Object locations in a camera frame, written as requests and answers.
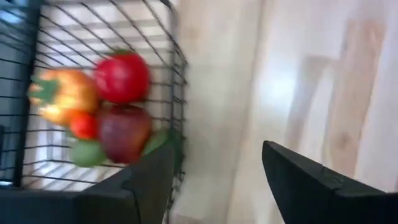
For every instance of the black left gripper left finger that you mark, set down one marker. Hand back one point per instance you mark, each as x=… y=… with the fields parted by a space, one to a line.
x=130 y=196

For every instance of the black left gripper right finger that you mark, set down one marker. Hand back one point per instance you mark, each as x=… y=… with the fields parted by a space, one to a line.
x=311 y=193

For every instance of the small green lime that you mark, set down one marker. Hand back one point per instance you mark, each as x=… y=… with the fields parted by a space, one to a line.
x=87 y=154

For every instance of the dark red apple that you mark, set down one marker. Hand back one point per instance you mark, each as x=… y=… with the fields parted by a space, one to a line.
x=124 y=133

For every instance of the small red-orange tomato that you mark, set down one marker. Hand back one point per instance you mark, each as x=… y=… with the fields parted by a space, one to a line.
x=83 y=126

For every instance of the orange bell pepper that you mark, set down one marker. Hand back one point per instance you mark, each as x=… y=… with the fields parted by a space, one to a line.
x=74 y=93

